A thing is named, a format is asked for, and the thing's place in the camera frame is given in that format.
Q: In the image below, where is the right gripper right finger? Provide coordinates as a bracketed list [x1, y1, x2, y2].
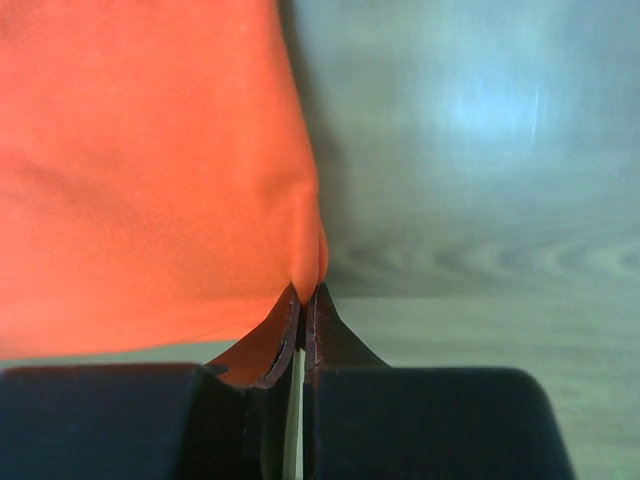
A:
[303, 284, 389, 373]

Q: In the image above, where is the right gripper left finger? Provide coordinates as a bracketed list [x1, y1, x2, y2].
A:
[206, 285, 301, 388]

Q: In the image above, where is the orange t shirt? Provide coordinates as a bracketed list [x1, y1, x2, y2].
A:
[1, 1, 328, 359]

